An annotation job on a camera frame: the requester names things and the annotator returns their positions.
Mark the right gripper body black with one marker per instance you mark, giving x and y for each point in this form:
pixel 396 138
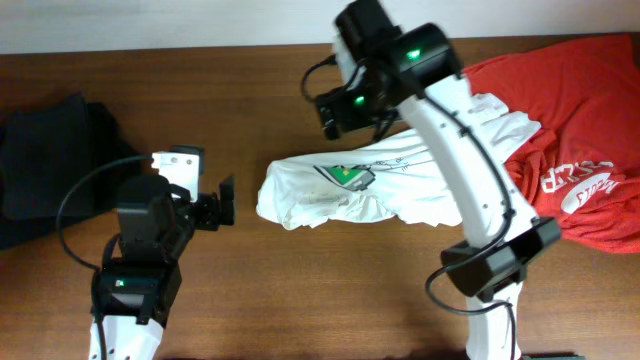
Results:
pixel 353 107

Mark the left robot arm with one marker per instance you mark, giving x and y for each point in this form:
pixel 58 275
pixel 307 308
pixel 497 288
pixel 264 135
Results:
pixel 139 275

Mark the folded black garment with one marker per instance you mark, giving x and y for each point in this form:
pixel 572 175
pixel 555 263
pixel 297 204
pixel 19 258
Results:
pixel 43 154

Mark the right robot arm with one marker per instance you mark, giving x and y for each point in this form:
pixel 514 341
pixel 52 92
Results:
pixel 415 76

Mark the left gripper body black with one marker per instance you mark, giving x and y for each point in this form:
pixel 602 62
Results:
pixel 204 215

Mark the red t-shirt with white print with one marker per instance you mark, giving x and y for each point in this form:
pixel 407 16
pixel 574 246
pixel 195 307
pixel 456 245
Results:
pixel 582 166

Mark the white t-shirt with green print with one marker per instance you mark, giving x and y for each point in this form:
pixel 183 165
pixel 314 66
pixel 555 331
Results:
pixel 396 177

